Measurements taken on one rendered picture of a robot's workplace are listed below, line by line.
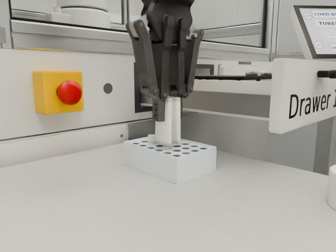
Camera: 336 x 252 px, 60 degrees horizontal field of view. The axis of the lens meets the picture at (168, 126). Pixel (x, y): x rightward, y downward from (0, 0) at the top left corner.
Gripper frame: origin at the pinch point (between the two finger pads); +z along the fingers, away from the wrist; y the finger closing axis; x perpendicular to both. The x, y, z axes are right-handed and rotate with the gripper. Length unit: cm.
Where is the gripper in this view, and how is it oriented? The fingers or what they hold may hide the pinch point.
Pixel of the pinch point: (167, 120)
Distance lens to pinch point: 43.4
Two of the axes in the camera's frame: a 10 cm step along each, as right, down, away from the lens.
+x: -6.8, -1.4, 7.2
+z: 0.0, 9.8, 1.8
